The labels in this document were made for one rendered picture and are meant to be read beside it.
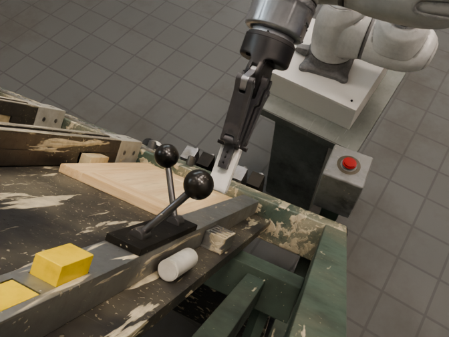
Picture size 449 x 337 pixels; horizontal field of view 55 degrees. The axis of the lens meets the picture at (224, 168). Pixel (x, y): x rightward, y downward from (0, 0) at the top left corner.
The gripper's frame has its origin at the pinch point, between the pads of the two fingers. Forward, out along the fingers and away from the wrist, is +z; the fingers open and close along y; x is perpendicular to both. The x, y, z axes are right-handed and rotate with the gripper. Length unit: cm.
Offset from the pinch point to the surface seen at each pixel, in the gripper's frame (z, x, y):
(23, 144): 10.9, 41.3, 7.5
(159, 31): -47, 136, 221
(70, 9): -42, 207, 216
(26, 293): 11.7, 3.7, -32.8
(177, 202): 4.7, 0.9, -12.5
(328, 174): -2, -13, 65
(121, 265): 11.7, 2.0, -20.0
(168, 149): 0.3, 8.9, -1.4
